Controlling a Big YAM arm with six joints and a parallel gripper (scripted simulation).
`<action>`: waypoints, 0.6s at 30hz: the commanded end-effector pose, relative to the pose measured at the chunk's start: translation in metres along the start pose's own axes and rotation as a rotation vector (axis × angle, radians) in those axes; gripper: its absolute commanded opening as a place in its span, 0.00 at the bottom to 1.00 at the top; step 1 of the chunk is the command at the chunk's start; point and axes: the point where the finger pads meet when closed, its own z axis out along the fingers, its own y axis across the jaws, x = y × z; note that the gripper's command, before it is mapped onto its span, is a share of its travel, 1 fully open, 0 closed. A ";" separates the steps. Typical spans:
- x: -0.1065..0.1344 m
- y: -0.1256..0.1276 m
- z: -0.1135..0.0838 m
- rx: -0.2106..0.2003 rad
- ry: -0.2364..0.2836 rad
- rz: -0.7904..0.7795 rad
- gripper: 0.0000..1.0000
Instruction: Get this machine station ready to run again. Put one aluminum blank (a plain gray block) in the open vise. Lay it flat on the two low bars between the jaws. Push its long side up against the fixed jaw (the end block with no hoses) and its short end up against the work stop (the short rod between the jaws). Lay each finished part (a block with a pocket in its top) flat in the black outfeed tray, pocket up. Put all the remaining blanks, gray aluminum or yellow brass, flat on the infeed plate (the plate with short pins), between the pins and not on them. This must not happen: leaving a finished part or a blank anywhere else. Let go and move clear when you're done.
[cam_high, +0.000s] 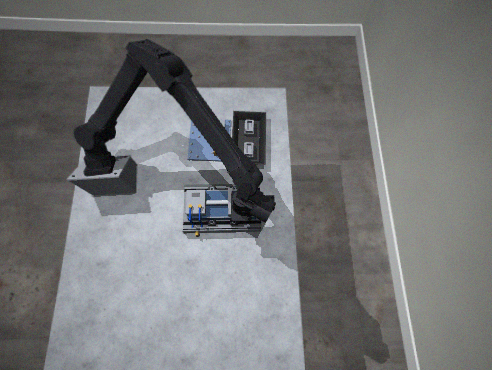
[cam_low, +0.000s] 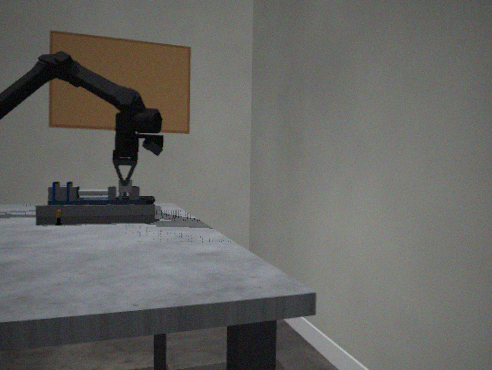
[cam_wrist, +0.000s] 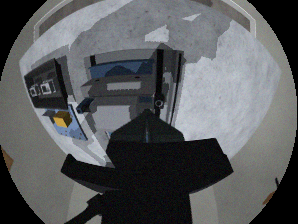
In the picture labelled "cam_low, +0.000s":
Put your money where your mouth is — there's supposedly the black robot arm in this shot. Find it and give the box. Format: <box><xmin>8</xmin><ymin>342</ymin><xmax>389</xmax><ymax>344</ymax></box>
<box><xmin>0</xmin><ymin>51</ymin><xmax>163</xmax><ymax>156</ymax></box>

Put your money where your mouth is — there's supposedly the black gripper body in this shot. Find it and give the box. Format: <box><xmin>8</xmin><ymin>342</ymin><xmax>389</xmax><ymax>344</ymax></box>
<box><xmin>112</xmin><ymin>131</ymin><xmax>138</xmax><ymax>161</ymax></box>

